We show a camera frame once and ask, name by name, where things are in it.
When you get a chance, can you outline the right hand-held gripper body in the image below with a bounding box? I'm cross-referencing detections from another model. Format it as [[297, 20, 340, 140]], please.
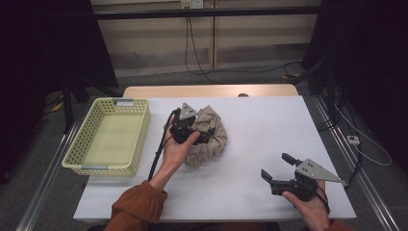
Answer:
[[270, 158, 349, 203]]

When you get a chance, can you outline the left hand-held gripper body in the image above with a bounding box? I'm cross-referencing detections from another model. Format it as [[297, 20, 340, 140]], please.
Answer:
[[169, 102, 212, 145]]

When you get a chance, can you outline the beige cloth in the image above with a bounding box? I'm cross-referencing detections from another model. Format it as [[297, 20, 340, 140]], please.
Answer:
[[184, 104, 229, 169]]

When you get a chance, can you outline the pale yellow perforated plastic basket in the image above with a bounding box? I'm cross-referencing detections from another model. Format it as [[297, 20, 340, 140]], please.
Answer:
[[61, 97, 152, 178]]

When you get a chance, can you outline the person's left hand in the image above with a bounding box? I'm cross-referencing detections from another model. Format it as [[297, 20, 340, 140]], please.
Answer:
[[160, 115, 201, 177]]

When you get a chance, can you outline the person's right hand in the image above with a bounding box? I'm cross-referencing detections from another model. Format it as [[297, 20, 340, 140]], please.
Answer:
[[281, 180, 332, 231]]

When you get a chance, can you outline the light wooden table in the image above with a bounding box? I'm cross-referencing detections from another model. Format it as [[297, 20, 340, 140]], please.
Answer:
[[122, 84, 299, 99]]

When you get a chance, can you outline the white board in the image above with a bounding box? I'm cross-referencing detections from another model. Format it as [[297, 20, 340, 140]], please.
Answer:
[[72, 95, 357, 223]]

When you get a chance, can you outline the black metal stand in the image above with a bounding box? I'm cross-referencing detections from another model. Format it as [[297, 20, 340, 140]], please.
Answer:
[[61, 76, 114, 135], [307, 60, 342, 127]]

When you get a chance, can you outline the black horizontal bar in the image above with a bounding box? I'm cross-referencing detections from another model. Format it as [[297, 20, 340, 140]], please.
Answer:
[[93, 6, 322, 21]]

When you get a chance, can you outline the dark curtain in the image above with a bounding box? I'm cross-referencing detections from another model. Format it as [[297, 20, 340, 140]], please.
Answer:
[[300, 0, 408, 176], [0, 0, 119, 185]]

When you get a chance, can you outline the left hand-held gripper black cable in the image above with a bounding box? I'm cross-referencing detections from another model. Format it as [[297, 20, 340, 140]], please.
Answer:
[[147, 108, 181, 182]]

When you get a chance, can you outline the hand-held gripper black cable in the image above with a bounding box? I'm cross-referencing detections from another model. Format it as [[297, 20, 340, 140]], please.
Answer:
[[147, 108, 181, 182], [315, 187, 332, 216]]

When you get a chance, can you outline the right hand-held gripper black cable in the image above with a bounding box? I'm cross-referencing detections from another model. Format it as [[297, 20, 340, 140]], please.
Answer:
[[315, 187, 332, 216]]

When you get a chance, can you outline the metal floor rail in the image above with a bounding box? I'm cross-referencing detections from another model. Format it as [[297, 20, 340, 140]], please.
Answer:
[[312, 95, 401, 231], [14, 117, 85, 231]]

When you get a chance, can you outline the black floor cable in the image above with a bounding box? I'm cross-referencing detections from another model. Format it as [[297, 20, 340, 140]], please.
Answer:
[[347, 143, 364, 186]]

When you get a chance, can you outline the black cable from wall socket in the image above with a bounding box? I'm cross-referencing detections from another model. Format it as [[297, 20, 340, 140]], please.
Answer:
[[184, 15, 302, 85]]

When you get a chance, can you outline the white cable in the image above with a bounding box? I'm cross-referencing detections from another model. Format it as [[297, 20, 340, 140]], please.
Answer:
[[334, 105, 393, 167]]

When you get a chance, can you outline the white wall socket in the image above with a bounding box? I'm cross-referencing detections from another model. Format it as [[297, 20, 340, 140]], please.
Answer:
[[180, 0, 205, 10]]

